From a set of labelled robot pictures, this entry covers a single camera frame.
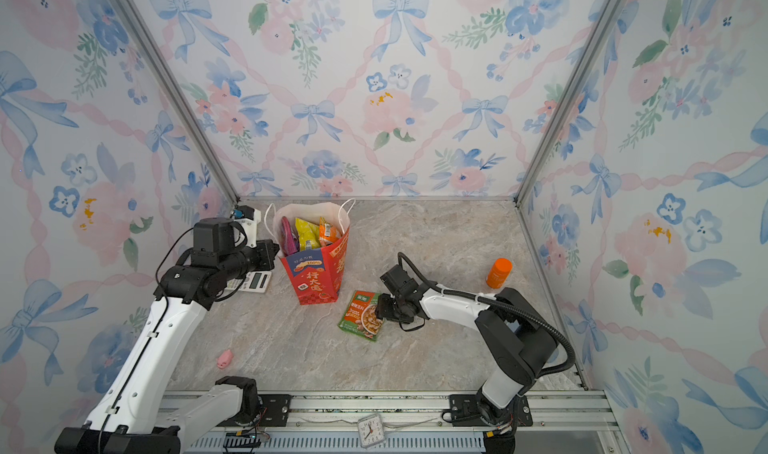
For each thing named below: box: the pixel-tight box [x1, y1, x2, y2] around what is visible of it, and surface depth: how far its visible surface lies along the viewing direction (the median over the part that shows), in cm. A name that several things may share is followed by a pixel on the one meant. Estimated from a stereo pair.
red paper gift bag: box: [264, 198, 356, 305], surface depth 84 cm
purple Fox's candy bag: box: [280, 216, 300, 257], surface depth 81 cm
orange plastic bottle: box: [486, 258, 513, 289], surface depth 92 cm
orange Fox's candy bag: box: [319, 216, 339, 247], surface depth 83 cm
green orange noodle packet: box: [337, 290, 384, 342], surface depth 90 cm
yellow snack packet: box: [295, 218, 321, 251], surface depth 85 cm
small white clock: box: [358, 414, 385, 448], surface depth 71 cm
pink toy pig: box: [216, 349, 234, 370], surface depth 82 cm
